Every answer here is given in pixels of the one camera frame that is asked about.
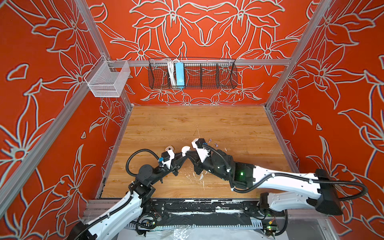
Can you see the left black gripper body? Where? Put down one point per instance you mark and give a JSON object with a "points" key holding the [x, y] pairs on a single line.
{"points": [[161, 173]]}

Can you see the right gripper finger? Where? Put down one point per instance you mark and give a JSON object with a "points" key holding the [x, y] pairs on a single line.
{"points": [[192, 154], [198, 165]]}

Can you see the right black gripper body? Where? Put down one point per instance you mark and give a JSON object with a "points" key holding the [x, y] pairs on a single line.
{"points": [[209, 165]]}

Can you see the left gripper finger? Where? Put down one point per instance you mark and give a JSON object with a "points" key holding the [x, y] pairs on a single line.
{"points": [[177, 164], [178, 156]]}

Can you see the white round charging case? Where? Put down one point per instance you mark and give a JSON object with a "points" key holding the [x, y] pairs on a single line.
{"points": [[185, 149]]}

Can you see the cream earbud charging case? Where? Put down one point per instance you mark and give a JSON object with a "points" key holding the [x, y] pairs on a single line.
{"points": [[169, 148]]}

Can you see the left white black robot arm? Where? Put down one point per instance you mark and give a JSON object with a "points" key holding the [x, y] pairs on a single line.
{"points": [[136, 206]]}

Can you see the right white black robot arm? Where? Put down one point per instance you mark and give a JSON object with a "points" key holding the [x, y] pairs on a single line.
{"points": [[296, 191]]}

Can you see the light blue power strip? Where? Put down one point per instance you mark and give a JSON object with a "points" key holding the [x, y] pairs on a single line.
{"points": [[180, 75]]}

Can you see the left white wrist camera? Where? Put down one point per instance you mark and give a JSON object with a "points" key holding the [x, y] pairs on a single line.
{"points": [[166, 159]]}

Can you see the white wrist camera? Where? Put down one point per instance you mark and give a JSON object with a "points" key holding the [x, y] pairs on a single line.
{"points": [[198, 145], [166, 159]]}

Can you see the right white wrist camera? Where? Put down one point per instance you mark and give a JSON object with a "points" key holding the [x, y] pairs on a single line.
{"points": [[198, 145]]}

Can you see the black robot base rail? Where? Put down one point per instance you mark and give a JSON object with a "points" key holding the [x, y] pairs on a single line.
{"points": [[243, 214]]}

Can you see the black wire wall basket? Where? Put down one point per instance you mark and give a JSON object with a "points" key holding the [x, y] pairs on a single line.
{"points": [[200, 73]]}

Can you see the clear plastic wall bin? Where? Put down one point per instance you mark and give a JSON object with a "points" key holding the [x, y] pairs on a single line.
{"points": [[106, 81]]}

